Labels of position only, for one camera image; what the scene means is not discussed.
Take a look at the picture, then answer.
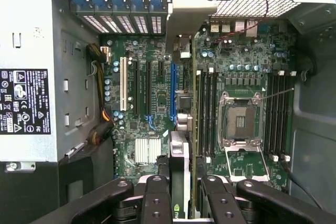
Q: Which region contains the open metal socket cover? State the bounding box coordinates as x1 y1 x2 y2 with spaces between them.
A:
225 145 270 183

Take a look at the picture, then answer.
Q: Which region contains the silver finned chipset heatsink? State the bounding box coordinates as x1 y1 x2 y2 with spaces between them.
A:
134 137 162 164

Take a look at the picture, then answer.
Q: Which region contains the black RAM slot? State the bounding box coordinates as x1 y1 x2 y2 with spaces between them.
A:
264 73 277 162
196 69 206 156
271 71 285 162
279 71 296 162
211 71 219 156
205 68 213 158

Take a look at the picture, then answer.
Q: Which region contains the green motherboard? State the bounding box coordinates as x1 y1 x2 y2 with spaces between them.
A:
101 19 295 192

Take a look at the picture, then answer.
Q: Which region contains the grey metal PC case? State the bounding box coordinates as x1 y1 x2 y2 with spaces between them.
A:
0 0 336 224

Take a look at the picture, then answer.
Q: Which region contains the blue expansion slot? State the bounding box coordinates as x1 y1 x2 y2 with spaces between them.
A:
170 62 177 120

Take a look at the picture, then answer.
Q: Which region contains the long black expansion slot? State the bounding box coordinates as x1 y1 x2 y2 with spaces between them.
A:
145 60 153 115
132 60 140 115

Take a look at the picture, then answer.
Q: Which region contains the black plastic drive bay housing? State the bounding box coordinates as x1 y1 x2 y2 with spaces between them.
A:
0 140 116 224

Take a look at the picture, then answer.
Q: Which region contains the white expansion slot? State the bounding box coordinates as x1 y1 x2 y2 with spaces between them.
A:
120 56 128 112

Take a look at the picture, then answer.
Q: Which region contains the thin metal locking lever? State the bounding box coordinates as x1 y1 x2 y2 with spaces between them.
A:
261 88 295 102

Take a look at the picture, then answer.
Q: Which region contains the black power supply label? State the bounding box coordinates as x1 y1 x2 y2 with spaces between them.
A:
0 68 52 135

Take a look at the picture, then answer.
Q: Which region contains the blue clip slot cover row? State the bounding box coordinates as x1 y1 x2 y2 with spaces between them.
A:
68 0 173 35

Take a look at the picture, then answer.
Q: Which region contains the silver power supply unit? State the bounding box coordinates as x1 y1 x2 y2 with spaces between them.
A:
0 0 59 163

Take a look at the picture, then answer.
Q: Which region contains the thin black wire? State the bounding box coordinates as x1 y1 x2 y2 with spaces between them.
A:
279 159 324 210

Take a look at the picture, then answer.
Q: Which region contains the CPU socket with metal frame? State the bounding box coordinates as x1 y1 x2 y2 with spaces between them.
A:
218 90 264 152

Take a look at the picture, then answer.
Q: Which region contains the black and yellow wire bundle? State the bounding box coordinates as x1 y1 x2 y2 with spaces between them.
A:
85 42 115 146

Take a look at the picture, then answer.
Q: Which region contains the red and black twisted wire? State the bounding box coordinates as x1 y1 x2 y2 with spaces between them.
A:
213 0 269 44

